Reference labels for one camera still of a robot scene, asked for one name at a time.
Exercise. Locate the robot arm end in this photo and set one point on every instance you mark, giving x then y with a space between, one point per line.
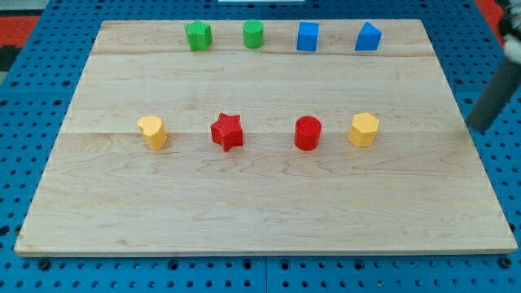
509 28

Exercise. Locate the wooden board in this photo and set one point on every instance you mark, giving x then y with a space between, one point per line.
419 189

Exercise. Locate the red star block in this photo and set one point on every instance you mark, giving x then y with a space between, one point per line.
227 131

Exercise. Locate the red cylinder block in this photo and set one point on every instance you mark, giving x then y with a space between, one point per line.
307 133

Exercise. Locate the yellow hexagon block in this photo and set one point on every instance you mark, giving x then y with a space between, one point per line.
364 129

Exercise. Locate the yellow heart block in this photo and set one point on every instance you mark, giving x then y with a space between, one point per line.
153 131

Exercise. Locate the green cylinder block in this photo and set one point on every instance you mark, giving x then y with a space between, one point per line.
253 34

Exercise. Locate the blue cube block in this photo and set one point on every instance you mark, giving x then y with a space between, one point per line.
307 36

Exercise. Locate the blue perforated table panel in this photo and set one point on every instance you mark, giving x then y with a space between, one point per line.
44 46

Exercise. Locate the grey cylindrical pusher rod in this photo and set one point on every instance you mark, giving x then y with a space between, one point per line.
498 92

